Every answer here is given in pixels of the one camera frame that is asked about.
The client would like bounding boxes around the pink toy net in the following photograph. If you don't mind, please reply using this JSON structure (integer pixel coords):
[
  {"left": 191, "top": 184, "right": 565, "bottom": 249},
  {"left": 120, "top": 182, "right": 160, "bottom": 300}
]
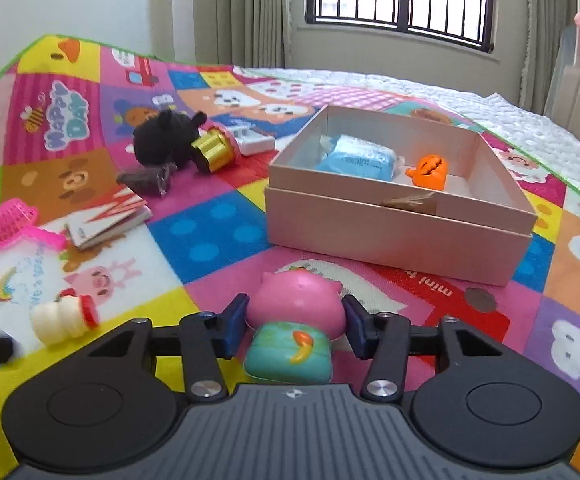
[{"left": 0, "top": 198, "right": 69, "bottom": 252}]

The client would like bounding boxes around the beige curtain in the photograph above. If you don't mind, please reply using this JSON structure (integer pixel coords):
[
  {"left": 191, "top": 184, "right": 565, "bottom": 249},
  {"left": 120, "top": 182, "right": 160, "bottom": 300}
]
[
  {"left": 150, "top": 0, "right": 293, "bottom": 68},
  {"left": 517, "top": 0, "right": 578, "bottom": 116}
]

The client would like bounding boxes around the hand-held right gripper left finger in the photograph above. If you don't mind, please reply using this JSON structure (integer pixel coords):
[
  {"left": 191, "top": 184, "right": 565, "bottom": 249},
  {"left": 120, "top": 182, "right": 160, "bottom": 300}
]
[{"left": 87, "top": 294, "right": 251, "bottom": 402}]

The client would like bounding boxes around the black plush toy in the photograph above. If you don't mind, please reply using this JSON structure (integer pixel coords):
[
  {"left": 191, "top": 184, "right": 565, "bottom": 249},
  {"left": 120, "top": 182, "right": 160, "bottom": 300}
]
[{"left": 133, "top": 109, "right": 208, "bottom": 167}]

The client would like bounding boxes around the small red and white book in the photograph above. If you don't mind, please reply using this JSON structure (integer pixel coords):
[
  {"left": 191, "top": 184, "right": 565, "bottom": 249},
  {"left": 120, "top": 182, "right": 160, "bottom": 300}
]
[{"left": 64, "top": 185, "right": 153, "bottom": 251}]

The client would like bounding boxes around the pink cardboard box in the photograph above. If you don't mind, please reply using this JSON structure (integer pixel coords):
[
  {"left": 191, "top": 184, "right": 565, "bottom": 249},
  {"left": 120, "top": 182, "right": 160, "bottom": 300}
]
[{"left": 264, "top": 103, "right": 538, "bottom": 288}]

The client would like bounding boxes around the white quilted bedspread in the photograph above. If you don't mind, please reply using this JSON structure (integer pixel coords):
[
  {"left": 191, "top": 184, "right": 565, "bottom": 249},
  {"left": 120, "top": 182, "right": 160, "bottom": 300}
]
[{"left": 235, "top": 66, "right": 580, "bottom": 196}]

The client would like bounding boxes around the blue wrapped packet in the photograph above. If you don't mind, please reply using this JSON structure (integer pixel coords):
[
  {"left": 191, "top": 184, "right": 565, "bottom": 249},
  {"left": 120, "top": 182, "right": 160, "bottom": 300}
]
[{"left": 315, "top": 134, "right": 401, "bottom": 182}]

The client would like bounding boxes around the gold toy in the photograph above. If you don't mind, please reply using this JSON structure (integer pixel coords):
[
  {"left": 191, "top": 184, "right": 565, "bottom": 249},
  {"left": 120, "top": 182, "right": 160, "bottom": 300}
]
[{"left": 191, "top": 127, "right": 238, "bottom": 173}]

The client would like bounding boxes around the brown paper tag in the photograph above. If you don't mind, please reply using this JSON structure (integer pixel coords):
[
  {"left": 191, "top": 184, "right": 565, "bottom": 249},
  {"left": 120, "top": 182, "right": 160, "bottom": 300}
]
[{"left": 381, "top": 195, "right": 438, "bottom": 216}]

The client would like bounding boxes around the orange toy figure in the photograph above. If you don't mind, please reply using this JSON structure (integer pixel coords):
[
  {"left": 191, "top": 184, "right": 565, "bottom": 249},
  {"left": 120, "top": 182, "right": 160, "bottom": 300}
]
[{"left": 405, "top": 153, "right": 451, "bottom": 191}]

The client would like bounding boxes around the dark roll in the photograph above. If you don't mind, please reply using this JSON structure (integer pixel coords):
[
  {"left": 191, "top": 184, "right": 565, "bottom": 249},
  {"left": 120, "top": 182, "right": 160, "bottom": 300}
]
[{"left": 117, "top": 161, "right": 178, "bottom": 198}]

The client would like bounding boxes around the colourful cartoon play mat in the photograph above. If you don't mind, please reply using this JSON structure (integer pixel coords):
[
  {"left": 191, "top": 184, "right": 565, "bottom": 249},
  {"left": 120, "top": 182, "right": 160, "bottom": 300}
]
[{"left": 0, "top": 35, "right": 580, "bottom": 480}]

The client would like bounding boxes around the pink pig squishy toy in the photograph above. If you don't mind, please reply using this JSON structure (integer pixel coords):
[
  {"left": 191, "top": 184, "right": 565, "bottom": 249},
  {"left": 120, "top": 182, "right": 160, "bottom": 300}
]
[{"left": 244, "top": 266, "right": 345, "bottom": 383}]

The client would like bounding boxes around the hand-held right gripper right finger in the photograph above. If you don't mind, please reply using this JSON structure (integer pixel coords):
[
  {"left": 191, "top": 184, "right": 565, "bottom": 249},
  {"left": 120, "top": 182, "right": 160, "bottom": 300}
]
[{"left": 342, "top": 295, "right": 503, "bottom": 403}]

